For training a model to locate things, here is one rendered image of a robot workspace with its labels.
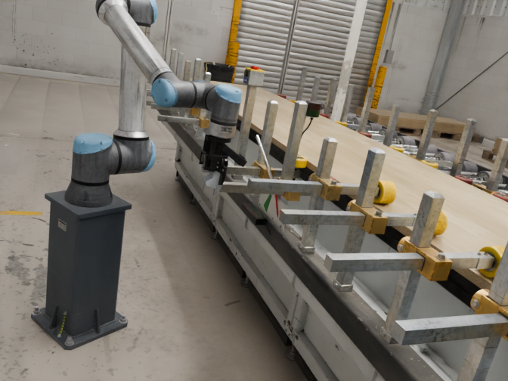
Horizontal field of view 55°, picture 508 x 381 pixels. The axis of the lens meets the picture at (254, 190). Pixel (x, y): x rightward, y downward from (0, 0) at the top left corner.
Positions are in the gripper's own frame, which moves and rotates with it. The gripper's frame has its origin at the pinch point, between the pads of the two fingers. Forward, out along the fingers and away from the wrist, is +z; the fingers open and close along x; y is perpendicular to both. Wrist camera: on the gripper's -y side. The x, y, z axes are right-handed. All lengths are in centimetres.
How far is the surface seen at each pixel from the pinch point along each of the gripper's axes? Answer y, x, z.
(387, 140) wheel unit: -135, -90, -9
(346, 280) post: -28, 48, 8
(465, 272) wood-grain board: -47, 70, -7
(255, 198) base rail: -27.2, -26.9, 11.4
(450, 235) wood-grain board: -59, 51, -9
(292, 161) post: -27.9, -2.4, -13.0
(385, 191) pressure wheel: -48, 29, -14
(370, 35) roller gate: -540, -762, -98
